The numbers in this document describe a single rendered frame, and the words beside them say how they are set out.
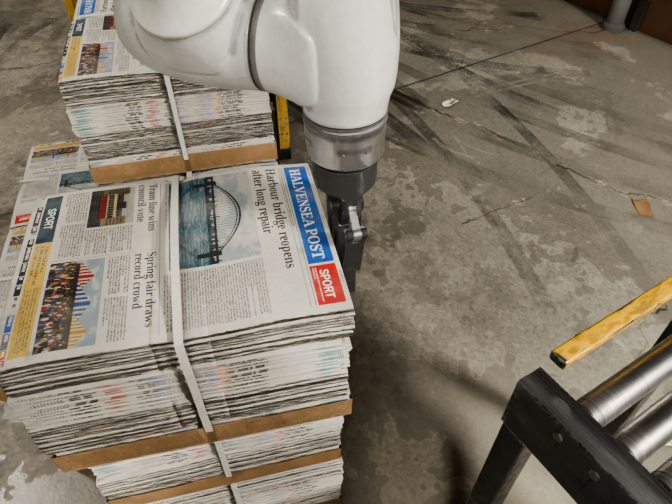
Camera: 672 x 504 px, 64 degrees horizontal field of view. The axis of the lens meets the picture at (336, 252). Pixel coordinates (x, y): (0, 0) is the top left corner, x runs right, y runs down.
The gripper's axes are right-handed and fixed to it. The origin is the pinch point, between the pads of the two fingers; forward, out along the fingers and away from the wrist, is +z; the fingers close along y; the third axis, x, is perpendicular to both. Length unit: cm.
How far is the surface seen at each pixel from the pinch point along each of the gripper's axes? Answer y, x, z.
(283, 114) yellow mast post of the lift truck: -159, 13, 70
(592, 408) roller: 20.2, 32.3, 16.3
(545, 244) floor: -81, 105, 97
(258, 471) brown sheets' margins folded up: 10.4, -17.1, 33.0
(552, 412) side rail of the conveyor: 19.4, 26.3, 16.2
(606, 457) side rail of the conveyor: 27.1, 30.0, 16.2
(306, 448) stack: 10.5, -8.8, 28.5
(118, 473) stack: 9.8, -36.8, 23.7
